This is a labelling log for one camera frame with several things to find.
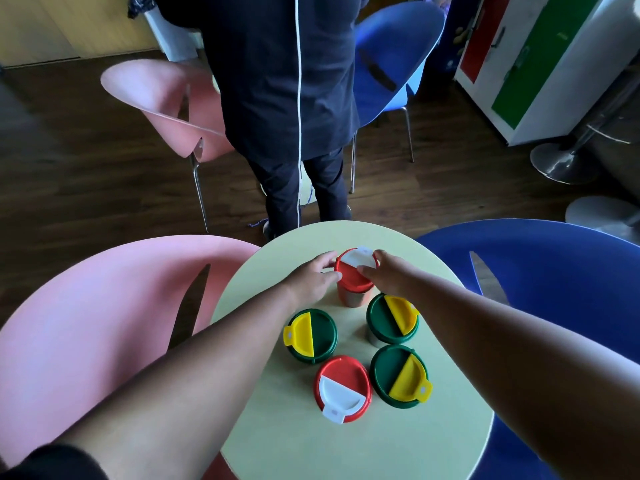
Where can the person's left thumb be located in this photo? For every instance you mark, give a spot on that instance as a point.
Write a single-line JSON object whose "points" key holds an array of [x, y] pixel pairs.
{"points": [[332, 278]]}

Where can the white cabinet red green doors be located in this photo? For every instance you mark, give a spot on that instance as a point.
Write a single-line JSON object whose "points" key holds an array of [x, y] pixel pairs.
{"points": [[550, 59]]}

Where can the metal stool base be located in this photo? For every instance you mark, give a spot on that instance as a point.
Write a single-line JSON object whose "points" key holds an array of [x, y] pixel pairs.
{"points": [[565, 162], [600, 214]]}

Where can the person's right thumb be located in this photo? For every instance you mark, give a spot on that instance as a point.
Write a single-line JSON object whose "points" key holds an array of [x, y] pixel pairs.
{"points": [[368, 272]]}

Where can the person's left forearm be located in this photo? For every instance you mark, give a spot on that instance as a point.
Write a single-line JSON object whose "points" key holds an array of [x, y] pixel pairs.
{"points": [[200, 374]]}

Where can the person's left hand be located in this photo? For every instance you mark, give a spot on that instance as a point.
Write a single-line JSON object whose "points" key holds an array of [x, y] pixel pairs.
{"points": [[307, 284]]}

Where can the person's right forearm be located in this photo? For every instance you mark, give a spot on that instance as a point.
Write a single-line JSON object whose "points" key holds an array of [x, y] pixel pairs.
{"points": [[520, 364]]}

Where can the blue plastic chair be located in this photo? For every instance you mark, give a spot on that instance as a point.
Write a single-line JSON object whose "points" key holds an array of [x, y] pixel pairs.
{"points": [[560, 274], [390, 44]]}

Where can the green lid yellow flap jar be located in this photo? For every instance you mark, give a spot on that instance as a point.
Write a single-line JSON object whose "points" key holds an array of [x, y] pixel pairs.
{"points": [[320, 334], [387, 372], [382, 319]]}

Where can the person's right hand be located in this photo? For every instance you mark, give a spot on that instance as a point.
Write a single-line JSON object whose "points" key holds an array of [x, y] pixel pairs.
{"points": [[395, 277]]}

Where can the pink plastic chair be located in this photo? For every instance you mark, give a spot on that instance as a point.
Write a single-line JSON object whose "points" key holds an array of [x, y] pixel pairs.
{"points": [[160, 99], [95, 324]]}

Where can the dark blue cabinet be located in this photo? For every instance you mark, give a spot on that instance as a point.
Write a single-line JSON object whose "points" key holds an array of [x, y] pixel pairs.
{"points": [[447, 39]]}

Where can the black sleeve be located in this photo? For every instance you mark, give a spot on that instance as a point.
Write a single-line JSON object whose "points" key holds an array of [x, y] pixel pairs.
{"points": [[50, 464]]}

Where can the red lid white flap jar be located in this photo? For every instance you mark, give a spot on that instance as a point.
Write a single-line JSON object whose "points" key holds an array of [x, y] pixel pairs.
{"points": [[345, 379], [352, 282]]}

